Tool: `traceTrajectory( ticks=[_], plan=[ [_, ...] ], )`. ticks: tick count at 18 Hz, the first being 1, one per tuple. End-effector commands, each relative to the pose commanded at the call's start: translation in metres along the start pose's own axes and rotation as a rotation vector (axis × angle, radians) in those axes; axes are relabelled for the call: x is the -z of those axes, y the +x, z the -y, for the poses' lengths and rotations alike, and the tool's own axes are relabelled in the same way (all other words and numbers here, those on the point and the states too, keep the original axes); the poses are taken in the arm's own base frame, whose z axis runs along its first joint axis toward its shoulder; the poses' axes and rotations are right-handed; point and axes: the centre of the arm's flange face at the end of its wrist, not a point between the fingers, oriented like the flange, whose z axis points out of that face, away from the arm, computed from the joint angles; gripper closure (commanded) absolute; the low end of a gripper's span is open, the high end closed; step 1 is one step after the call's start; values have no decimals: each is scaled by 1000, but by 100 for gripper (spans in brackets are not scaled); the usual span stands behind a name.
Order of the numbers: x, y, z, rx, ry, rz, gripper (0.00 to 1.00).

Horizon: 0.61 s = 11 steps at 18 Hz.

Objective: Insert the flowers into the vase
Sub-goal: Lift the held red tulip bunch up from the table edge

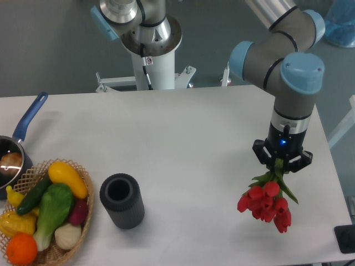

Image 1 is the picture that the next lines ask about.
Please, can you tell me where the orange fruit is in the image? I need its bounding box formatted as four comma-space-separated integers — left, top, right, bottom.
6, 233, 38, 265

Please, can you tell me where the white frame leg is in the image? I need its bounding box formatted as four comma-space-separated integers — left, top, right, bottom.
327, 95, 354, 149

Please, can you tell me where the purple red radish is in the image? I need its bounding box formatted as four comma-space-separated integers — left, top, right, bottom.
68, 199, 89, 225

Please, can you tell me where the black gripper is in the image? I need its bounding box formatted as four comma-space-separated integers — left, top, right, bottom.
252, 123, 313, 173

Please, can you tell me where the black cable on pedestal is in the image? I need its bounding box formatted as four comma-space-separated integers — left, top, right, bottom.
139, 43, 154, 91

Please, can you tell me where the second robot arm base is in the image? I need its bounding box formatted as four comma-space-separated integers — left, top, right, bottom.
90, 1, 166, 40

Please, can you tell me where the yellow corn cob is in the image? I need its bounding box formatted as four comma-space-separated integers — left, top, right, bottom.
1, 211, 37, 238

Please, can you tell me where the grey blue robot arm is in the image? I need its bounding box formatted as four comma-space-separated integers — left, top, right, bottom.
229, 1, 325, 173

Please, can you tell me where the yellow banana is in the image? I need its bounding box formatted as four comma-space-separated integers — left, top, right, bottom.
6, 186, 25, 208

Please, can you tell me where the dark grey ribbed vase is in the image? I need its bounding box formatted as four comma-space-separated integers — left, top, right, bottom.
99, 173, 145, 229

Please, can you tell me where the green lettuce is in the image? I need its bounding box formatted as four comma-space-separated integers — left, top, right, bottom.
33, 183, 74, 252

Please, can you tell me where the yellow squash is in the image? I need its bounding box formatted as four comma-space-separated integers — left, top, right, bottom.
48, 161, 88, 200

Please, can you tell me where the woven wicker basket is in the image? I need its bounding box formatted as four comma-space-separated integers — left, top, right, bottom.
12, 158, 94, 265

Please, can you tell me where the dark green cucumber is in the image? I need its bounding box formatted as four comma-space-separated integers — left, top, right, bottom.
16, 175, 52, 215

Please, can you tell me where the blue handled saucepan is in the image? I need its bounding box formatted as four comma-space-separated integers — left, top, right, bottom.
1, 92, 48, 200

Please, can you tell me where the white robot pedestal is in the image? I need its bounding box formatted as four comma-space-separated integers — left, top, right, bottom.
96, 15, 196, 93

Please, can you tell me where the black device at edge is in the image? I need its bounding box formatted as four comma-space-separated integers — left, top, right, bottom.
334, 224, 355, 254

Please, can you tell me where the blue plastic bag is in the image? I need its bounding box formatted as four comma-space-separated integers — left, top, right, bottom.
324, 0, 354, 48

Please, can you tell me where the brown bread roll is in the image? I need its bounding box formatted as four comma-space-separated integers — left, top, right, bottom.
1, 152, 23, 177

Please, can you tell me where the white garlic bulb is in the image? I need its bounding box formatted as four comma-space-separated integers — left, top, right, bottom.
54, 223, 82, 250

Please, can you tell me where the red tulip bouquet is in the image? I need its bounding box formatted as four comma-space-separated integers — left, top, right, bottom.
237, 158, 298, 233

